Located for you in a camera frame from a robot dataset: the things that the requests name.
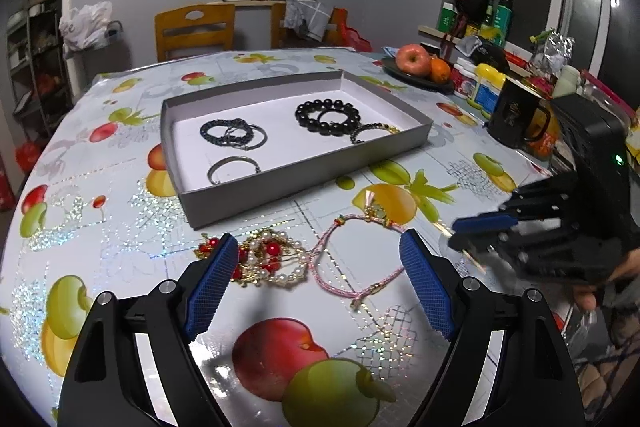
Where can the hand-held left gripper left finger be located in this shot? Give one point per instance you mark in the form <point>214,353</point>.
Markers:
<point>210,289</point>

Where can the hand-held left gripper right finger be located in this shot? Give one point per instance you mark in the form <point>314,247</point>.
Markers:
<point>425,287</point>

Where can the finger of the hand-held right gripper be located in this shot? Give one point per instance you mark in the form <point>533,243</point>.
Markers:
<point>475,243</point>
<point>485,223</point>

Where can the grey cardboard tray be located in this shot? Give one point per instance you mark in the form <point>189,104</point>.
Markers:
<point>280,199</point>

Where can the silver bangle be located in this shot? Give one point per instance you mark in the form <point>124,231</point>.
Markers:
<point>212,169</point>

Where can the thin metal bangle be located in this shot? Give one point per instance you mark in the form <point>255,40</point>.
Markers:
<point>264,137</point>

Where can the person's right hand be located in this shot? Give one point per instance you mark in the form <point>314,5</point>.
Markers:
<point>586,298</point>

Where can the orange plastic bag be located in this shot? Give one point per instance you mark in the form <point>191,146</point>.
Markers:
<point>542,137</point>

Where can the pale green jar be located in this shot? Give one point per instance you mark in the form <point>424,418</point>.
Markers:
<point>567,82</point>

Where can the fruit print tablecloth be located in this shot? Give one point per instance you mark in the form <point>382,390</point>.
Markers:
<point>125,257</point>

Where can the black mug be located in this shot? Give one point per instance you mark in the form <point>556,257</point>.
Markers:
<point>510,114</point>

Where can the silver foil bag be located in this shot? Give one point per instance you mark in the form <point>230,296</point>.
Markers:
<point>555,52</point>

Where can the yellow capped white bottle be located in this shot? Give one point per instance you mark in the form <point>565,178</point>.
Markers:
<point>489,87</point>

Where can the white bottle red label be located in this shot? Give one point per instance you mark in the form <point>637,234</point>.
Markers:
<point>462,82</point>

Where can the black pouch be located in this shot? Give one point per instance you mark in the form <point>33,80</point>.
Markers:
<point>482,52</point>

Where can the dark plate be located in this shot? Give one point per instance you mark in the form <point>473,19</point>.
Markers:
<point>415,82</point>

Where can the orange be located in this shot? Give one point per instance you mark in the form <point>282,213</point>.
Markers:
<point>440,70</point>

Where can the green bottle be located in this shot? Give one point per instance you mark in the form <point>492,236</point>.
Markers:
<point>503,22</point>

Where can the red apple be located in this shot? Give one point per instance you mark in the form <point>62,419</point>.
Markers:
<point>412,59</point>

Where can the plaid clothing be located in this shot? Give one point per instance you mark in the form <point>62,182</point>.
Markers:
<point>615,372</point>

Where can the green box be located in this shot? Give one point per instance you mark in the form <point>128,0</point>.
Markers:
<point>446,18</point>

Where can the red container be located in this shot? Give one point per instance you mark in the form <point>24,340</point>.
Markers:
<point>28,157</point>

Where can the red plastic bag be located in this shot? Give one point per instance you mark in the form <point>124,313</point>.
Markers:
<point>352,34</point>

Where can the wooden chair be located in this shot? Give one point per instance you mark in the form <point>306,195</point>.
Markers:
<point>175,32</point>
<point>277,27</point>

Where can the grey checked cloth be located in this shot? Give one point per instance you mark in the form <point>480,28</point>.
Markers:
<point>310,19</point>

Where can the metal shelf rack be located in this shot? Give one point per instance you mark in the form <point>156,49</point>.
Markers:
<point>40,62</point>

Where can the white plastic bag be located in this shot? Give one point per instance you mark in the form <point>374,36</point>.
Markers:
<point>85,27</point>

